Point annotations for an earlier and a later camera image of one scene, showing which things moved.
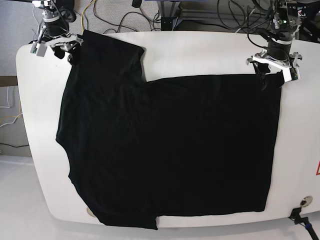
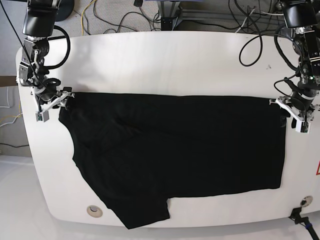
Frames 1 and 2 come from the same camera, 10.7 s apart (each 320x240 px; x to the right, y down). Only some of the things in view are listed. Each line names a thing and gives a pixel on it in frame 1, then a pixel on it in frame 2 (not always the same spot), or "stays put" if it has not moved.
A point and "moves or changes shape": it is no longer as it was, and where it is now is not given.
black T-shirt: (183, 146) moves or changes shape
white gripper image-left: (67, 43) to (62, 99)
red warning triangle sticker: (318, 169) stays put
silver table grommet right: (306, 201) stays put
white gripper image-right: (261, 69) to (285, 103)
